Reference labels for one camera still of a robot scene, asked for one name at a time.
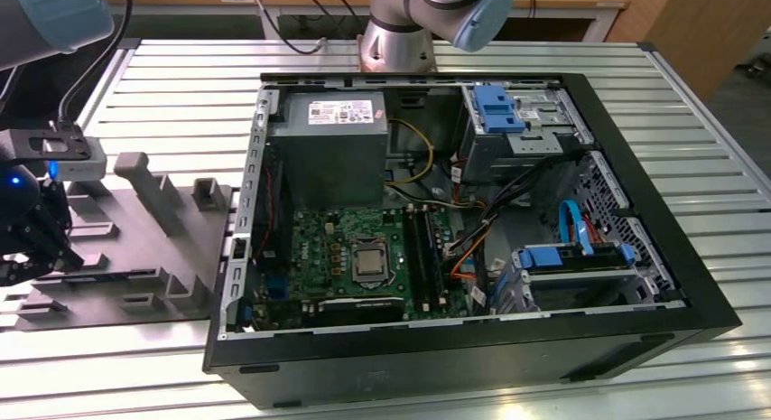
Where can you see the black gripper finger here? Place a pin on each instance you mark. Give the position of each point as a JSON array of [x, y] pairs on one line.
[[24, 271], [60, 230]]

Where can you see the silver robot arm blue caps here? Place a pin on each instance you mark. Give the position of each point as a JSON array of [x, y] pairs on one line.
[[393, 31]]

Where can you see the RAM stick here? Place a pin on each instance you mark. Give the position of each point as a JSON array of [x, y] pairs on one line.
[[435, 253]]

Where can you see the grey parts rack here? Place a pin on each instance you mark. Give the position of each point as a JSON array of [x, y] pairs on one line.
[[151, 257]]

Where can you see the blue rear port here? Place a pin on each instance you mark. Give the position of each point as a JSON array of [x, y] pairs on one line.
[[245, 315]]

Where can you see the blue board connector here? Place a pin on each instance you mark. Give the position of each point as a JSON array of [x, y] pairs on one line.
[[276, 288]]

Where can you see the green motherboard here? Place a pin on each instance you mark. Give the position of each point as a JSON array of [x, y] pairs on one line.
[[313, 239]]

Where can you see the grey power supply unit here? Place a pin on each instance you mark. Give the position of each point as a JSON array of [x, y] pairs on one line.
[[331, 167]]

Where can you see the silver CPU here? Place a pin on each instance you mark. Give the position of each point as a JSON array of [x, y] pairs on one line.
[[368, 263]]

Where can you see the CPU socket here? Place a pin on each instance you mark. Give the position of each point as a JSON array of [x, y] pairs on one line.
[[369, 282]]

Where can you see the black graphics card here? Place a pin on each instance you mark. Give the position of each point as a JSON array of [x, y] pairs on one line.
[[361, 308]]

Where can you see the blue plastic carrier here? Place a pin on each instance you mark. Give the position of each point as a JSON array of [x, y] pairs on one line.
[[500, 293]]

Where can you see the black open PC case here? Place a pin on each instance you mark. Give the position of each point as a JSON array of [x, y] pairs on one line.
[[481, 361]]

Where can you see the blue drive bay latch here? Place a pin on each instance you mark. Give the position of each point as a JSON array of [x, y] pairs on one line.
[[496, 108]]

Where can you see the hard disk in blue carrier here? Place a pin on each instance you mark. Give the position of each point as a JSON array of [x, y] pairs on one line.
[[544, 257]]

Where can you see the grey metal drive cage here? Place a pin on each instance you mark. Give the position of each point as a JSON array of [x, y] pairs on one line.
[[541, 144]]

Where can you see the grey metal disk bay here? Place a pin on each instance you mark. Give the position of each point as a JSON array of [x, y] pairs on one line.
[[577, 277]]

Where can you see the wooden cabinet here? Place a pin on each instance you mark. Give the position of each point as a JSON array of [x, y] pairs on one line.
[[711, 31]]

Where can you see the black camera bracket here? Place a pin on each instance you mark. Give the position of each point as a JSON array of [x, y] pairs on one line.
[[17, 144]]

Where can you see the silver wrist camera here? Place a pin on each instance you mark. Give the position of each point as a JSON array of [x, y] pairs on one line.
[[84, 169]]

